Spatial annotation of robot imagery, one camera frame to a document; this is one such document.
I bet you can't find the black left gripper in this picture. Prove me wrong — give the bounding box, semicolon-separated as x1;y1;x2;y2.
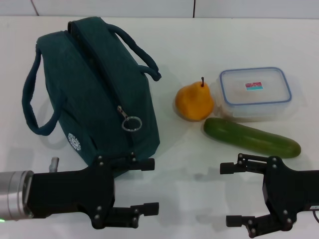
23;152;160;230

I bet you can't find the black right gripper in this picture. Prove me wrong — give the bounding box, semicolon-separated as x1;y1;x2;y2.
220;153;319;237

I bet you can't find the green cucumber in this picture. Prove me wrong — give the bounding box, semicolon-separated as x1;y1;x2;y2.
203;117;302;158

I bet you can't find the clear container with blue-rimmed lid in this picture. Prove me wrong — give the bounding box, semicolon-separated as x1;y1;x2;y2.
208;66;293;123

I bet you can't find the orange yellow pear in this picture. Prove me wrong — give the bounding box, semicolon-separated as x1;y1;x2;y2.
175;76;214;122

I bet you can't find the teal fabric lunch bag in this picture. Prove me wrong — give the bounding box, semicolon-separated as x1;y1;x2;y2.
21;16;162;179

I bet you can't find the zipper pull with clear ring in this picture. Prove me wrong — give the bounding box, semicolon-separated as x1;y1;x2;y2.
117;106;143;132

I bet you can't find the left gripper cable with plug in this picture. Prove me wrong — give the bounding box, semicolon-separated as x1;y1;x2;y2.
49;156;60;173

